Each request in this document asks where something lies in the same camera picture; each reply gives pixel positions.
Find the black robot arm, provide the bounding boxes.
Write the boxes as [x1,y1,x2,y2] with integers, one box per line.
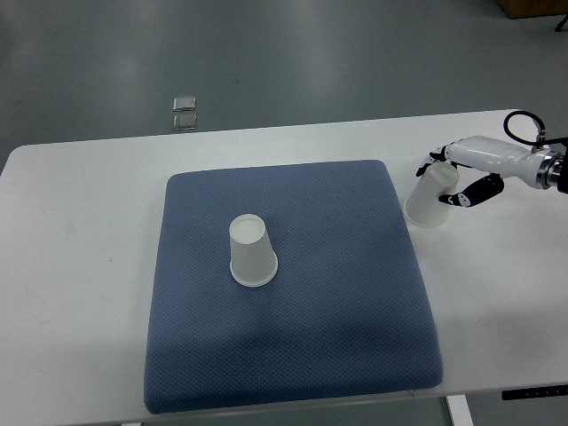
[503,110,567,194]

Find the black tripod leg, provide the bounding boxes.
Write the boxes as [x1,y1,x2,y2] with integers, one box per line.
[555,14,568,32]

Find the white table leg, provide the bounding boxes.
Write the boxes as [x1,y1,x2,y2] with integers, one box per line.
[446,395,474,426]

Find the upper metal floor plate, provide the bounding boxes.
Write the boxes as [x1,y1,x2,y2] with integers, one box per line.
[173,95,196,112]

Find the white paper cup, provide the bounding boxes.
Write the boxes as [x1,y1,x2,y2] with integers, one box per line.
[229,214,278,288]
[403,162,459,228]

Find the brown cardboard box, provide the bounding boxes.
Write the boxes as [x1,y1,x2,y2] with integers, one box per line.
[496,0,567,19]

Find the lower metal floor plate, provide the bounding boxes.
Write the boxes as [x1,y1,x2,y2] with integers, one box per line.
[173,113,197,131]

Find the black table control panel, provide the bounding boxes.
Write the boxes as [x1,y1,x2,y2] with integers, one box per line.
[501,384,568,401]

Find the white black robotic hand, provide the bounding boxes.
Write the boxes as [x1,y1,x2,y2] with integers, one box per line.
[415,136,551,209]

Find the blue textured cushion mat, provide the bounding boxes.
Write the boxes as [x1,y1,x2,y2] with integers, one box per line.
[144,160,443,414]

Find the metal floor plate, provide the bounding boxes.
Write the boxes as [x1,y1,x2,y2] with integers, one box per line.
[173,113,197,131]
[173,95,196,112]

